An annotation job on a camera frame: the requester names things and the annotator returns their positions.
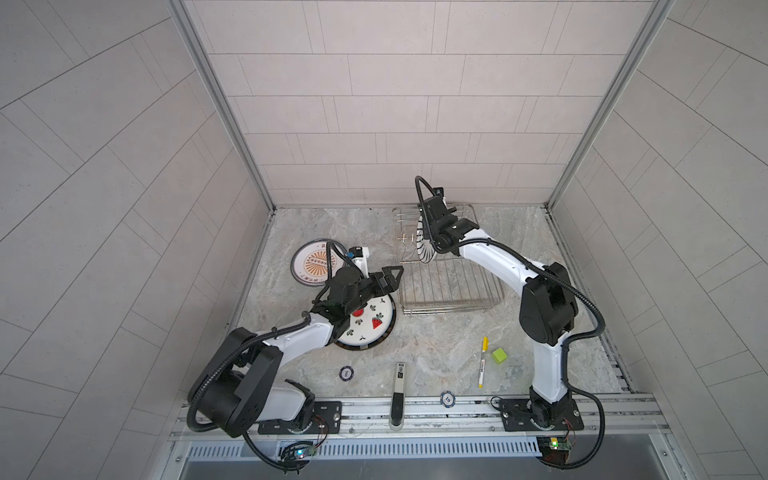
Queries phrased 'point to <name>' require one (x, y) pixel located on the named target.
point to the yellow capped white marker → (485, 348)
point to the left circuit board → (297, 456)
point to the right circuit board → (554, 450)
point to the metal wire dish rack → (443, 284)
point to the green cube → (499, 355)
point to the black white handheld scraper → (397, 400)
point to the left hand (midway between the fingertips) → (402, 270)
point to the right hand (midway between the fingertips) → (434, 220)
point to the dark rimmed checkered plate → (370, 347)
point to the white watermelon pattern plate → (370, 323)
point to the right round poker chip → (448, 399)
